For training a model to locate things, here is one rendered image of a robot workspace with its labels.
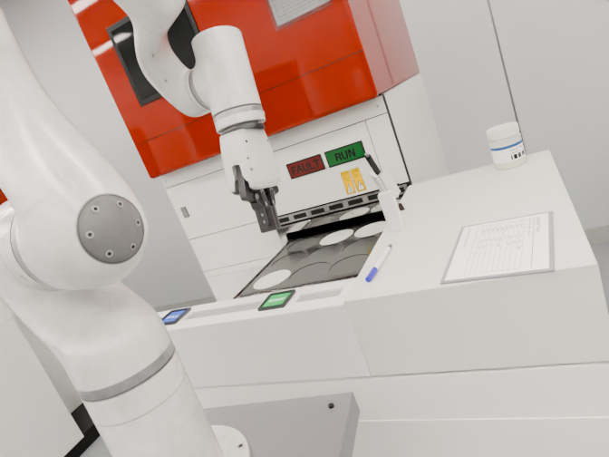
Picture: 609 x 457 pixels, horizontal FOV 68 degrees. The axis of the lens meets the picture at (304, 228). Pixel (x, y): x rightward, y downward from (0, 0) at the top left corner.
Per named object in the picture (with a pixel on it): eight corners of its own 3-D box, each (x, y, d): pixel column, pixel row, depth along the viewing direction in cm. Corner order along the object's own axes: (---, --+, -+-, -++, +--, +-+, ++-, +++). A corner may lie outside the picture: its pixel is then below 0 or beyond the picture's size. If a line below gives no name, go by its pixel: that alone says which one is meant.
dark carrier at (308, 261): (294, 241, 142) (293, 239, 141) (400, 217, 126) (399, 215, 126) (240, 296, 112) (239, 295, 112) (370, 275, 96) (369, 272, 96)
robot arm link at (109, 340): (112, 408, 48) (4, 199, 42) (37, 388, 60) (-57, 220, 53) (193, 342, 57) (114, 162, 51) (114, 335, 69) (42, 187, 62)
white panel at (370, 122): (209, 275, 169) (163, 174, 159) (426, 228, 131) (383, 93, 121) (205, 278, 166) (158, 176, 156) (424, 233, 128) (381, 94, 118)
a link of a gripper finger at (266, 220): (252, 195, 77) (263, 232, 78) (242, 197, 74) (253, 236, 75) (267, 189, 76) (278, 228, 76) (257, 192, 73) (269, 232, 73)
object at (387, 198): (392, 223, 100) (373, 166, 96) (410, 219, 98) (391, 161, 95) (387, 234, 95) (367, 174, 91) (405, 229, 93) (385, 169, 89)
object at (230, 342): (167, 364, 109) (141, 315, 106) (383, 343, 84) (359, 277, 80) (140, 391, 101) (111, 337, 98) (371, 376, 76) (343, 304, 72)
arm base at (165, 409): (196, 566, 49) (125, 428, 44) (83, 538, 58) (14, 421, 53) (275, 433, 65) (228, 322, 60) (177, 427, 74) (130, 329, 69)
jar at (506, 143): (495, 165, 113) (486, 128, 111) (526, 157, 110) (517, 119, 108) (495, 172, 107) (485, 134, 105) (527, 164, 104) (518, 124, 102)
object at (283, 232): (288, 252, 149) (277, 226, 147) (419, 224, 129) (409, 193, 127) (285, 255, 148) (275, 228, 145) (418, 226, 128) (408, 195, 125)
